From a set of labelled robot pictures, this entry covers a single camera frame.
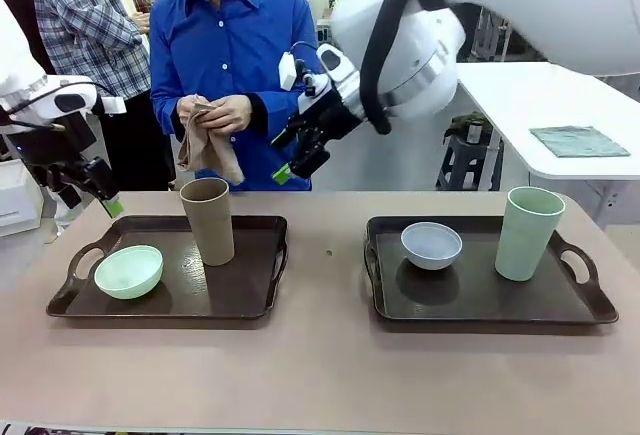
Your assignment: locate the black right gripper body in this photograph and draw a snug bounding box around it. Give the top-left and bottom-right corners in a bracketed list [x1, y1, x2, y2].
[297, 78, 370, 145]

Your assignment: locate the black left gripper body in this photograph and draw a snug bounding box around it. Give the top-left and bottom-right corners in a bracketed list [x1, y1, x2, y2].
[8, 113, 99, 191]

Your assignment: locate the beige cloth mat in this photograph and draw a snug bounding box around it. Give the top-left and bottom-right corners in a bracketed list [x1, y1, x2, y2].
[175, 94, 246, 186]

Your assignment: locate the light green bowl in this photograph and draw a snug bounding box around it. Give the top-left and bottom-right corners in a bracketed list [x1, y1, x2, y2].
[93, 244, 165, 301]

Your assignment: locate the tall brown cup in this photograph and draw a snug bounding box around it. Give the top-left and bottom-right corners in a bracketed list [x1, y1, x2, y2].
[179, 177, 236, 267]

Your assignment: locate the grey-blue bowl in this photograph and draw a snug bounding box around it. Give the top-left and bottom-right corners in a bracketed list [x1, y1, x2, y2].
[400, 221, 464, 272]

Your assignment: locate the tall light green cup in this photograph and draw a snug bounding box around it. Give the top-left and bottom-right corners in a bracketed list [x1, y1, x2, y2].
[494, 186, 567, 283]

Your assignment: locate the teal cloth mat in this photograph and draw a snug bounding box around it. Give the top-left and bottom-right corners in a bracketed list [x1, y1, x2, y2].
[528, 125, 632, 159]

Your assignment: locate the person's right forearm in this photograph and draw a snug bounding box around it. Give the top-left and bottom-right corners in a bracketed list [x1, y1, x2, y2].
[152, 89, 189, 144]

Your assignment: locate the person's left forearm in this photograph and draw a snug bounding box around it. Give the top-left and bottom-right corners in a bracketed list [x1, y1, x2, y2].
[249, 92, 304, 139]

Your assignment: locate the person's left hand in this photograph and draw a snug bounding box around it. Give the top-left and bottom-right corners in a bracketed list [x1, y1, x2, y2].
[197, 94, 254, 135]

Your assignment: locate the person's right hand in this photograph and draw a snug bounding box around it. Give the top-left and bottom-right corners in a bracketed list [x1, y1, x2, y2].
[177, 94, 214, 129]

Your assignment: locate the white box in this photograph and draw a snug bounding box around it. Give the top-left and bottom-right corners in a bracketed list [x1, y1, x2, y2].
[0, 157, 45, 239]

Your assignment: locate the dark green plant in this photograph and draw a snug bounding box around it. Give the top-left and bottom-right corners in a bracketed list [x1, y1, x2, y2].
[442, 110, 494, 146]

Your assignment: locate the black stool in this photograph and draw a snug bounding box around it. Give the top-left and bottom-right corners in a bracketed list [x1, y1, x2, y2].
[436, 133, 504, 192]

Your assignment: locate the white side table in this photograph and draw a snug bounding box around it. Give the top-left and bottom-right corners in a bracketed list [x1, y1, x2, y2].
[454, 61, 640, 231]

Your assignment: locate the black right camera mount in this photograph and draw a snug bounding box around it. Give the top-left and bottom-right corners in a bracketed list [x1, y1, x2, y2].
[299, 60, 329, 100]

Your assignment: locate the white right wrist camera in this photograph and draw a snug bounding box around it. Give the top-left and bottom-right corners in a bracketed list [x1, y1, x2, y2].
[278, 51, 301, 92]

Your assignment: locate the black cable sleeve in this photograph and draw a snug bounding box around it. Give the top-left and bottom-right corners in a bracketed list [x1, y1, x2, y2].
[358, 0, 421, 136]

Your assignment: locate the dark brown handled tray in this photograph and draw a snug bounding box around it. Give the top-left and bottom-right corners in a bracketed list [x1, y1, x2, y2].
[45, 214, 290, 321]
[363, 214, 620, 325]

